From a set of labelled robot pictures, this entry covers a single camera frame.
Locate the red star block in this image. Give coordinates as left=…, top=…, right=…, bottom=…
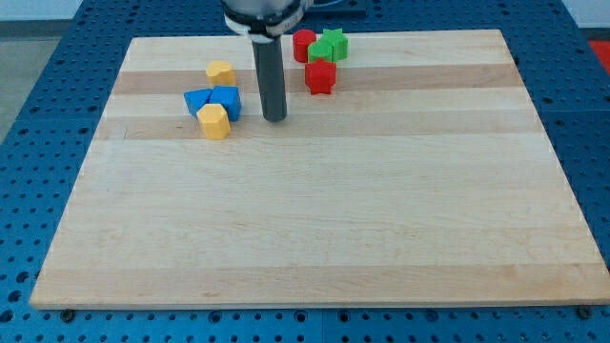
left=305, top=58, right=336, bottom=95

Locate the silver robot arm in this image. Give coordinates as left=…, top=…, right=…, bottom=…
left=221, top=0, right=314, bottom=44

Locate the green circle block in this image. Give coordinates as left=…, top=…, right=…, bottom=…
left=307, top=41, right=334, bottom=63

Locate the green star block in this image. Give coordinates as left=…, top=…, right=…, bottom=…
left=322, top=29, right=349, bottom=62

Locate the yellow hexagon block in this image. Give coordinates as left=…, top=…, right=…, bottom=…
left=196, top=104, right=231, bottom=140

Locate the blue cube block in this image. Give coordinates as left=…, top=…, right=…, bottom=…
left=209, top=86, right=241, bottom=122

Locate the wooden board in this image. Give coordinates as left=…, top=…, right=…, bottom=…
left=30, top=30, right=609, bottom=310

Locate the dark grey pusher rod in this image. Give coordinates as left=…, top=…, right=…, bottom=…
left=253, top=37, right=288, bottom=122

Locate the yellow heart block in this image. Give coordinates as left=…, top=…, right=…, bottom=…
left=206, top=60, right=237, bottom=87

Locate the blue triangle block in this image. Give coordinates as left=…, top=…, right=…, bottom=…
left=183, top=89, right=213, bottom=117

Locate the red cylinder block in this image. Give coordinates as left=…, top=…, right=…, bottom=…
left=293, top=30, right=316, bottom=63

